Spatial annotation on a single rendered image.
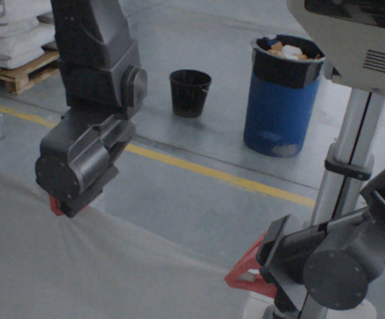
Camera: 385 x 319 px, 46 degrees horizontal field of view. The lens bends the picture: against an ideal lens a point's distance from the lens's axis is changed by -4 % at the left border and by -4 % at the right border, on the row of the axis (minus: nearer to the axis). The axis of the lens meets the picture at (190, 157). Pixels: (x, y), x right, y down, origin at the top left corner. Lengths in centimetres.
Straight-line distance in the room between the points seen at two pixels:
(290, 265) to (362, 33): 47
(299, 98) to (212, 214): 86
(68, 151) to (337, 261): 26
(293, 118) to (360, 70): 189
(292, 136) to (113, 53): 246
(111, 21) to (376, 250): 31
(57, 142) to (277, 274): 26
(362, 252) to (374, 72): 58
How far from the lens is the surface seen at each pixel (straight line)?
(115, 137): 52
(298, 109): 279
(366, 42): 86
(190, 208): 240
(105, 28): 46
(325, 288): 42
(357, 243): 40
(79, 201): 59
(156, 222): 229
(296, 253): 50
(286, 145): 290
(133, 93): 49
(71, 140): 47
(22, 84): 361
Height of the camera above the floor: 147
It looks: 32 degrees down
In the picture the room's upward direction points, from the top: 6 degrees clockwise
